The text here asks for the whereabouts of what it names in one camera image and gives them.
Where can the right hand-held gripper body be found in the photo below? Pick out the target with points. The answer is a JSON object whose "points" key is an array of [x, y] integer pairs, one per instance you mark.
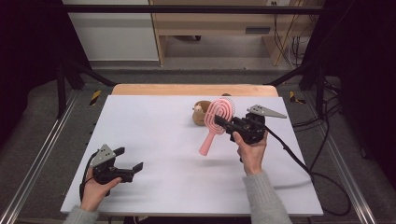
{"points": [[250, 129]]}

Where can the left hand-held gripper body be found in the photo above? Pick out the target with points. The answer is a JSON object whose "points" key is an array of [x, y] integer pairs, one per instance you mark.
{"points": [[106, 172]]}

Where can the pink hair brush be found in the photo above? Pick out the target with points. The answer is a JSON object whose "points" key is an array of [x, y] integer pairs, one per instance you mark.
{"points": [[218, 109]]}

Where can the person's left hand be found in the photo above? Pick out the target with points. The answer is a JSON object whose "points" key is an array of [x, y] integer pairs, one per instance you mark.
{"points": [[93, 196]]}

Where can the person's right hand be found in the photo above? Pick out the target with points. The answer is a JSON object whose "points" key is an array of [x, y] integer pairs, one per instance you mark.
{"points": [[252, 155]]}

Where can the small cream animal figure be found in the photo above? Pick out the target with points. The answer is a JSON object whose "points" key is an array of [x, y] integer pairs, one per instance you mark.
{"points": [[198, 108]]}

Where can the white table cover board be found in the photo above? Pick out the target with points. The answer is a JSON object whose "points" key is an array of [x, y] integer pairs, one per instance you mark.
{"points": [[174, 180]]}

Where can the yellow black tape strip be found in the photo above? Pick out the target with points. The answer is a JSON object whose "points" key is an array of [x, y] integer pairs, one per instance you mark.
{"points": [[293, 97], [95, 97]]}

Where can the light wooden desk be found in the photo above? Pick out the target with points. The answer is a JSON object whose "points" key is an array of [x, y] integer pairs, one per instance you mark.
{"points": [[218, 21]]}

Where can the white cabinet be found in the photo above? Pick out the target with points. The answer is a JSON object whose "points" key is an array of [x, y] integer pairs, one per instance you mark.
{"points": [[115, 34]]}

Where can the black curtain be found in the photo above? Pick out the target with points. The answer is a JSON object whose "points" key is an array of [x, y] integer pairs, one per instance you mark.
{"points": [[367, 77], [28, 62]]}

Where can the aluminium floor rail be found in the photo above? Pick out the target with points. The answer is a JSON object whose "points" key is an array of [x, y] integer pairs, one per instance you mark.
{"points": [[40, 152], [348, 174]]}

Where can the black frame strut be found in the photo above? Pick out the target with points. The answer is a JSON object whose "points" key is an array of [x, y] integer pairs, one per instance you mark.
{"points": [[61, 90], [319, 90]]}

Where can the black horizontal frame bar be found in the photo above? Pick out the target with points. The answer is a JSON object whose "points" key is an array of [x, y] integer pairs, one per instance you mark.
{"points": [[186, 9]]}

